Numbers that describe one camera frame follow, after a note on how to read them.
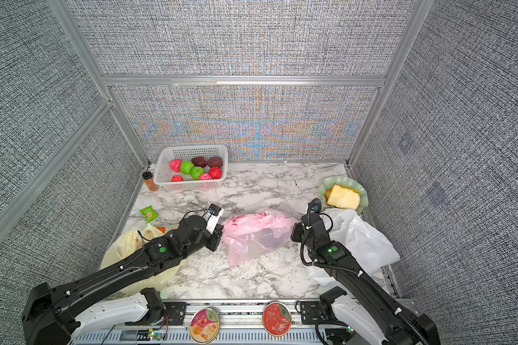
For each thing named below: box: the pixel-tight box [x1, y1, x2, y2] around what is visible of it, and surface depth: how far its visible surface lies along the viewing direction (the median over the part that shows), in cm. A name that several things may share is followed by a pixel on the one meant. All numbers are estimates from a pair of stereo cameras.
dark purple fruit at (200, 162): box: [191, 156, 208, 168], surface depth 116 cm
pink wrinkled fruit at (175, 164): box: [169, 158, 183, 173], surface depth 112 cm
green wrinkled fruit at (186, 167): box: [180, 160, 195, 175], surface depth 112 cm
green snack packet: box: [139, 204, 159, 223], surface depth 99 cm
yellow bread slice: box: [326, 184, 361, 211], surface depth 96 cm
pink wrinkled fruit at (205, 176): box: [198, 172, 213, 181], surface depth 108 cm
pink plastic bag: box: [221, 207, 296, 266], surface depth 78 cm
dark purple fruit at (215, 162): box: [207, 156, 224, 169], surface depth 115 cm
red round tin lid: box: [261, 301, 293, 338], surface depth 71 cm
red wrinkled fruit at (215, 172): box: [208, 166, 223, 179], surface depth 111 cm
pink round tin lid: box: [189, 307, 221, 345], surface depth 70 cm
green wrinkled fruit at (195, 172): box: [189, 166, 204, 181], surface depth 111 cm
